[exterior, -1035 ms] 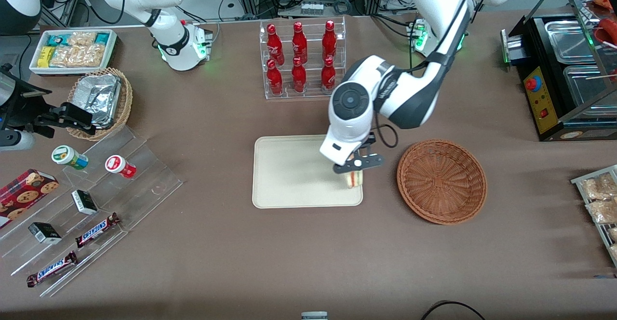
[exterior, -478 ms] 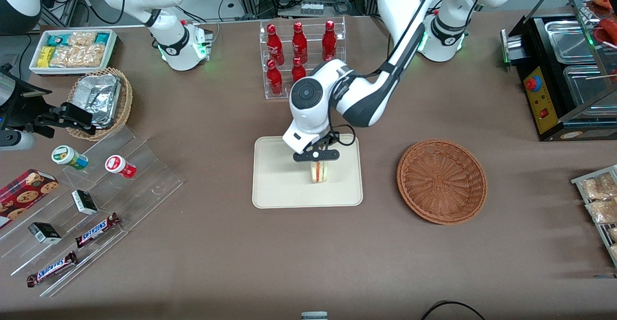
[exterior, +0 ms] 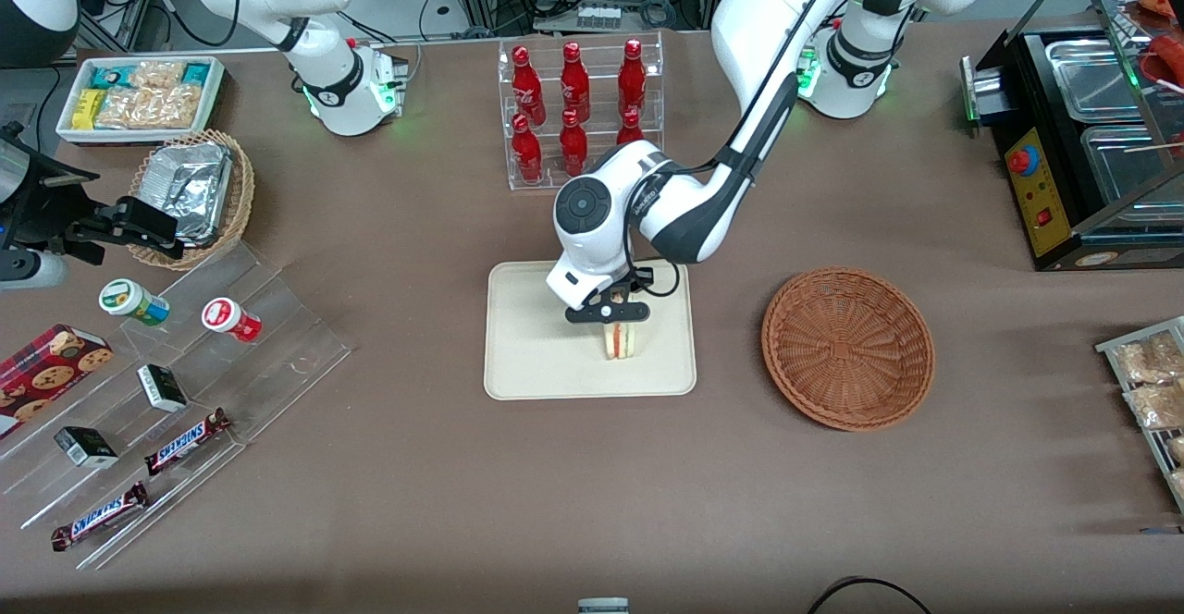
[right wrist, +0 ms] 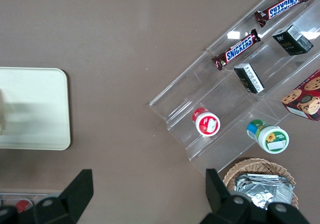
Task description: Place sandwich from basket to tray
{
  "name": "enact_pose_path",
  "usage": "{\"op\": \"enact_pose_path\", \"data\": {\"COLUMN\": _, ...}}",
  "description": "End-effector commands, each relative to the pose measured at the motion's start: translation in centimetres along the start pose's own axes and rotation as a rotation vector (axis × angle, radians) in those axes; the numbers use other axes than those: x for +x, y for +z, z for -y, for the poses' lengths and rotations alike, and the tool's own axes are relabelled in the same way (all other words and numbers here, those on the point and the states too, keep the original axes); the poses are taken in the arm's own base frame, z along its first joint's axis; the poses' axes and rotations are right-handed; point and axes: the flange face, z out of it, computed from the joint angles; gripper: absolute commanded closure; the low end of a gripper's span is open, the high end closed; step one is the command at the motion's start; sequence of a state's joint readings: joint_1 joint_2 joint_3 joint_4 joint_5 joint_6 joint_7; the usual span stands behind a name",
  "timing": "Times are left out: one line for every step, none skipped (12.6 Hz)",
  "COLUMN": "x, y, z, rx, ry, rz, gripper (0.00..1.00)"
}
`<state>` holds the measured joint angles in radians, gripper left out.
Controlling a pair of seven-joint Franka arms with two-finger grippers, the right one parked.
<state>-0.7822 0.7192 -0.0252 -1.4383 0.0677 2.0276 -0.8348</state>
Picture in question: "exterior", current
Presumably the clear acrylic stepped shelf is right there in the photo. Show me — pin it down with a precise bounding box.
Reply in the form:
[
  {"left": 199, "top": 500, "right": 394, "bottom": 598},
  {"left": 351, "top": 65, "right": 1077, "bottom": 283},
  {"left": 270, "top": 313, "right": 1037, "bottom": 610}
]
[{"left": 0, "top": 239, "right": 355, "bottom": 571}]

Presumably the cream plastic tray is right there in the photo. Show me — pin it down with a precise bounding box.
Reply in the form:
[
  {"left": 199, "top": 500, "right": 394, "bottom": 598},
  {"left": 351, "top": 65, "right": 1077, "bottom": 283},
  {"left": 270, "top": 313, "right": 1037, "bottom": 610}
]
[{"left": 484, "top": 260, "right": 697, "bottom": 401}]

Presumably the red lid white cup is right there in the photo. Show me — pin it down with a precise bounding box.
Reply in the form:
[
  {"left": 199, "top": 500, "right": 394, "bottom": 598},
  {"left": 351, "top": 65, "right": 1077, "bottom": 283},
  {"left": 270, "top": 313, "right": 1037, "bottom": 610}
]
[{"left": 202, "top": 297, "right": 263, "bottom": 344}]

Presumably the green lid sunflower cup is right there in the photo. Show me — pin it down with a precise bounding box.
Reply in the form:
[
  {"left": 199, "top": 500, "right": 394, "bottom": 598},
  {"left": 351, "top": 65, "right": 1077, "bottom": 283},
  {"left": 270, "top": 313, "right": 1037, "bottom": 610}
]
[{"left": 99, "top": 278, "right": 171, "bottom": 327}]

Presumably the clear acrylic bottle rack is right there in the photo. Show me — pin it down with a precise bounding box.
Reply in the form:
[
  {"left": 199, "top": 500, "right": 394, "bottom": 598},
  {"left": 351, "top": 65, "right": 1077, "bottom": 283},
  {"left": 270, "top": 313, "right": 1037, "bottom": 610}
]
[{"left": 498, "top": 31, "right": 665, "bottom": 192}]

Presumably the triangle sandwich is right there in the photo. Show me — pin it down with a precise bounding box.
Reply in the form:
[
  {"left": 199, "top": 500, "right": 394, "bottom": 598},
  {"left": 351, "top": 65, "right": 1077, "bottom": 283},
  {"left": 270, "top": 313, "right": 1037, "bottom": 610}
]
[{"left": 601, "top": 318, "right": 641, "bottom": 362}]

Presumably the silver foil container stack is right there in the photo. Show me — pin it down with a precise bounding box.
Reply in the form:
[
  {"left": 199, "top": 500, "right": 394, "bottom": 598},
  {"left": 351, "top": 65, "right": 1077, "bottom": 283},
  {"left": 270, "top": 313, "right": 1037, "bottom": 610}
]
[{"left": 139, "top": 141, "right": 234, "bottom": 247}]

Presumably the red chocolate chip cookie box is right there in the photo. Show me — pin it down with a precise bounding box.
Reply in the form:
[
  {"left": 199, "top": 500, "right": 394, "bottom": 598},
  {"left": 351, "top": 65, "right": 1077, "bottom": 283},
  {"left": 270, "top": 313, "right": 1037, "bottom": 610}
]
[{"left": 0, "top": 323, "right": 114, "bottom": 439}]

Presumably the steel warmer pan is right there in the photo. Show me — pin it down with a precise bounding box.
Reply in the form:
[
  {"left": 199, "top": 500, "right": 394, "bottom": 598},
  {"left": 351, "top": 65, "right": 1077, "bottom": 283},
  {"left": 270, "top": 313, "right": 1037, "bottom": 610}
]
[
  {"left": 1045, "top": 41, "right": 1150, "bottom": 122},
  {"left": 1080, "top": 124, "right": 1184, "bottom": 205}
]

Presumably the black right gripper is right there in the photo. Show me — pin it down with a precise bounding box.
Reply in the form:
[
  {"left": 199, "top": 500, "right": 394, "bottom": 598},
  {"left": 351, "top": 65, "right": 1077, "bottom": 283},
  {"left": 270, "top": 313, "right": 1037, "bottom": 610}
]
[{"left": 0, "top": 156, "right": 182, "bottom": 265}]

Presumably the Snickers chocolate bar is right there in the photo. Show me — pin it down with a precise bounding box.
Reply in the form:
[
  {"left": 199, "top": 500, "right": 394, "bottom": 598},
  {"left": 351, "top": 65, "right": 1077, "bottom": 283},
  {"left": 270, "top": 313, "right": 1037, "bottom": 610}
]
[
  {"left": 143, "top": 408, "right": 232, "bottom": 476},
  {"left": 51, "top": 482, "right": 150, "bottom": 552}
]

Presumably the black food warmer appliance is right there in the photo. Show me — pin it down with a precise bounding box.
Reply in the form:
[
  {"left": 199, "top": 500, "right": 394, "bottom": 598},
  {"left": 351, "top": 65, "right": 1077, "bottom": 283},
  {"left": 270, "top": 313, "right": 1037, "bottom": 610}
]
[{"left": 960, "top": 0, "right": 1184, "bottom": 273}]

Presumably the white snack bin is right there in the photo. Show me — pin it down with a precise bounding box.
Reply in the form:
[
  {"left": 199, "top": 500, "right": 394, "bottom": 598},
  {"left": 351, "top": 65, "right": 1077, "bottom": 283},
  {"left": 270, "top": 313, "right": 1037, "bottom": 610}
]
[{"left": 55, "top": 55, "right": 228, "bottom": 148}]

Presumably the light wicker basket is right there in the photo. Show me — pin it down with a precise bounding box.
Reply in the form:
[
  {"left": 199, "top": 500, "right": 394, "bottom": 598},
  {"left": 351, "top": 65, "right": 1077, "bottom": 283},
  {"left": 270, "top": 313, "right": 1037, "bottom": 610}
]
[{"left": 127, "top": 129, "right": 256, "bottom": 271}]

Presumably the brown wicker basket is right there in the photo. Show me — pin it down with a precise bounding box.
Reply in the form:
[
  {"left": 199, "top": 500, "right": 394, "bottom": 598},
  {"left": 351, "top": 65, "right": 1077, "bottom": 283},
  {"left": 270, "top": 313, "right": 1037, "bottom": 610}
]
[{"left": 761, "top": 267, "right": 936, "bottom": 432}]

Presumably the black cable loop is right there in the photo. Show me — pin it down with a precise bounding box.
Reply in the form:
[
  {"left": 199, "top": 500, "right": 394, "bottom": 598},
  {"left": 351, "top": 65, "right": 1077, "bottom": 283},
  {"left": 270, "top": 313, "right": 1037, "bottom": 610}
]
[{"left": 805, "top": 576, "right": 932, "bottom": 614}]

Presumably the tray of packaged snacks right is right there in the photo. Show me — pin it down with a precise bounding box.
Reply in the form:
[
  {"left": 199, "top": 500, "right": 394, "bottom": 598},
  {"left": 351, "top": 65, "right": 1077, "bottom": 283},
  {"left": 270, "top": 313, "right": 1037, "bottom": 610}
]
[{"left": 1096, "top": 316, "right": 1184, "bottom": 513}]

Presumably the clear rice cracker pack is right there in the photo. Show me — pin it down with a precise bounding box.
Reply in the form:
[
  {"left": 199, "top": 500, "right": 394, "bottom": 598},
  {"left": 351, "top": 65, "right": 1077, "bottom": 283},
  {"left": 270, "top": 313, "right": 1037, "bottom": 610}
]
[
  {"left": 129, "top": 59, "right": 186, "bottom": 90},
  {"left": 97, "top": 85, "right": 205, "bottom": 130}
]

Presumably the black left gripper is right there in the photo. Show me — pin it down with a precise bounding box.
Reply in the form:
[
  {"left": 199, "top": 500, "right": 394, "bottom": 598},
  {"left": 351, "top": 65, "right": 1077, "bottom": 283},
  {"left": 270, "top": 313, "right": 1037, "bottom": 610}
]
[{"left": 565, "top": 267, "right": 655, "bottom": 325}]

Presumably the red sausage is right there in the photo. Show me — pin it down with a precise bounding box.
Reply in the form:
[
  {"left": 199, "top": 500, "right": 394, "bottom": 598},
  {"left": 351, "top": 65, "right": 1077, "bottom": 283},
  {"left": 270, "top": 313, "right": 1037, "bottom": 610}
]
[{"left": 1140, "top": 36, "right": 1184, "bottom": 88}]

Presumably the small dark green box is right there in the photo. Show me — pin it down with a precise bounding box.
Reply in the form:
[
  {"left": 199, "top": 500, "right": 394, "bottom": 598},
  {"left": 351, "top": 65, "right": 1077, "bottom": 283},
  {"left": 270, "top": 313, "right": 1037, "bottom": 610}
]
[
  {"left": 137, "top": 364, "right": 189, "bottom": 413},
  {"left": 54, "top": 426, "right": 119, "bottom": 470}
]

